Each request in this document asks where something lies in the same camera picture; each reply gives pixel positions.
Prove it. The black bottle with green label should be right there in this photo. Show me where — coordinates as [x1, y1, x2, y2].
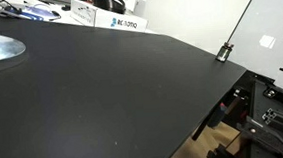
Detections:
[214, 40, 237, 64]

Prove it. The white Robotiq cardboard box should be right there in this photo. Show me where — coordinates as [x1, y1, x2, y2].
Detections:
[68, 0, 150, 38]

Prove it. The white cylindrical roll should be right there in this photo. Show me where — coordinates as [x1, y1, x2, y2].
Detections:
[133, 0, 148, 19]

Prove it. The black round spool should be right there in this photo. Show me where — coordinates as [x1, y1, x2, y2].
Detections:
[93, 0, 127, 17]

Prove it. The thin black pole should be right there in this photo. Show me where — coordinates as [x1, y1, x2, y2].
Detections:
[224, 0, 267, 45]

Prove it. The blue plastic bag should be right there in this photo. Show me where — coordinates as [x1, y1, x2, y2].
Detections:
[0, 0, 62, 26]

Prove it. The black corner bracket with screw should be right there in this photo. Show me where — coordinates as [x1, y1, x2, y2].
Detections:
[262, 87, 279, 99]

